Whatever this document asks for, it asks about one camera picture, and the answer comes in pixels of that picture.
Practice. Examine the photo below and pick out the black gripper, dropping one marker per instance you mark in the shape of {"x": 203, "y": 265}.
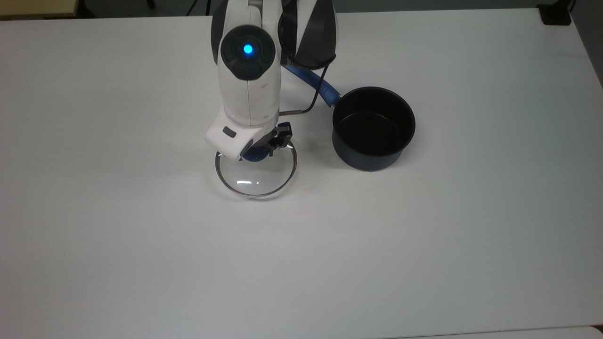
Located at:
{"x": 264, "y": 141}

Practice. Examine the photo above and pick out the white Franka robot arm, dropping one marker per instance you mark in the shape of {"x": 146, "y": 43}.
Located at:
{"x": 247, "y": 94}

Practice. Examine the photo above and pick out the glass lid with blue knob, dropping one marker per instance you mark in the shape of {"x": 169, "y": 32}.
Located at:
{"x": 254, "y": 156}

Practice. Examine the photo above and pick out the light wooden board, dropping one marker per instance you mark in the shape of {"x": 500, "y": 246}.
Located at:
{"x": 37, "y": 7}

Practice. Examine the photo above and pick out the black clamp block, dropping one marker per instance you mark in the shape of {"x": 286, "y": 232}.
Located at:
{"x": 556, "y": 15}

